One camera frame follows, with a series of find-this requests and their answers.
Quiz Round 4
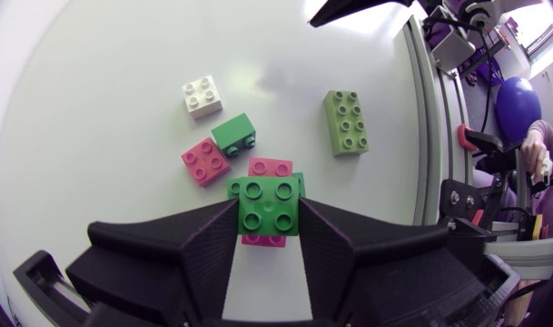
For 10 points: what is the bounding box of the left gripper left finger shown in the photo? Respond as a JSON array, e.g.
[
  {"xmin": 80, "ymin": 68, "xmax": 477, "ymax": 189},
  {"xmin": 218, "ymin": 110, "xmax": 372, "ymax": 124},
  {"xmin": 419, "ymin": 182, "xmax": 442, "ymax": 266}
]
[{"xmin": 65, "ymin": 198, "xmax": 240, "ymax": 327}]

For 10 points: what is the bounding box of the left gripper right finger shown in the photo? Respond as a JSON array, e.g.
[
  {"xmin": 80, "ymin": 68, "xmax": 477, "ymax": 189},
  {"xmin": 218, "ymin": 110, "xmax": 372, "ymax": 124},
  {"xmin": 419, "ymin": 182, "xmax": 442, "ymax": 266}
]
[{"xmin": 298, "ymin": 197, "xmax": 487, "ymax": 327}]

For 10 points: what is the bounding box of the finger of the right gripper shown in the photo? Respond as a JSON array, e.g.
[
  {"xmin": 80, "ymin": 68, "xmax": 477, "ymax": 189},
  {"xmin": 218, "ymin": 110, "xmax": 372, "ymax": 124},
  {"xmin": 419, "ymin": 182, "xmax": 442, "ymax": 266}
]
[{"xmin": 309, "ymin": 0, "xmax": 416, "ymax": 29}]

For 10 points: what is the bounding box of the small pink toy brick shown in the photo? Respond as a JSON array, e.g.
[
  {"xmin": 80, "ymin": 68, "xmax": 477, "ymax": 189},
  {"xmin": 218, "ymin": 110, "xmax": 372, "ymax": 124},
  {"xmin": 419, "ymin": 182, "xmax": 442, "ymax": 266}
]
[{"xmin": 180, "ymin": 136, "xmax": 232, "ymax": 188}]

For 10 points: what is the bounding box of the large light green toy brick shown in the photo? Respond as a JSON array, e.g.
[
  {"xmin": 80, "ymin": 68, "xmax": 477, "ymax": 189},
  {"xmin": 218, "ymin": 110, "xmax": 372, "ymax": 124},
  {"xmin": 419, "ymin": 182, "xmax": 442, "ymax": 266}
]
[{"xmin": 322, "ymin": 89, "xmax": 370, "ymax": 158}]

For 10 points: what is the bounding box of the large pink toy brick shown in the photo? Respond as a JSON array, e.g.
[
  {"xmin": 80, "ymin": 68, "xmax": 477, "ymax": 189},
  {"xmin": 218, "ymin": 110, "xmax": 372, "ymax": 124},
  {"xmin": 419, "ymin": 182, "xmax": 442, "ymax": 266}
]
[{"xmin": 240, "ymin": 156, "xmax": 294, "ymax": 249}]

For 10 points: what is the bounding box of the small dark green toy brick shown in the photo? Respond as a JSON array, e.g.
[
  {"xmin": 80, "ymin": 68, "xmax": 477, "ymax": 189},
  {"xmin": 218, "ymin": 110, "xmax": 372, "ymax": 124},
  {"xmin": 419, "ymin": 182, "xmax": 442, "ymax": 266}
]
[{"xmin": 210, "ymin": 112, "xmax": 258, "ymax": 159}]

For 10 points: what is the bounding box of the small white toy brick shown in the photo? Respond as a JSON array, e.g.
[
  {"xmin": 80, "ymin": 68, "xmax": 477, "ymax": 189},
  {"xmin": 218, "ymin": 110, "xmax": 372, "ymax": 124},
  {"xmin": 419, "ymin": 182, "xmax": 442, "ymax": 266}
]
[{"xmin": 182, "ymin": 74, "xmax": 224, "ymax": 121}]

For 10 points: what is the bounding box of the person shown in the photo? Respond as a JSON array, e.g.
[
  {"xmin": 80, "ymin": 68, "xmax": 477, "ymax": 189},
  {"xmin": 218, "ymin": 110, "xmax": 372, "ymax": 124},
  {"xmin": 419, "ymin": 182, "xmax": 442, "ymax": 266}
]
[{"xmin": 502, "ymin": 111, "xmax": 553, "ymax": 327}]

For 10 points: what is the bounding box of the large blue exercise ball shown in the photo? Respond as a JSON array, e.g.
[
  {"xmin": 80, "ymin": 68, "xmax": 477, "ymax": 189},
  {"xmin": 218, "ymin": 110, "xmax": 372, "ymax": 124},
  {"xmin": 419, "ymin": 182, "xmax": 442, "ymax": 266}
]
[{"xmin": 493, "ymin": 75, "xmax": 543, "ymax": 145}]

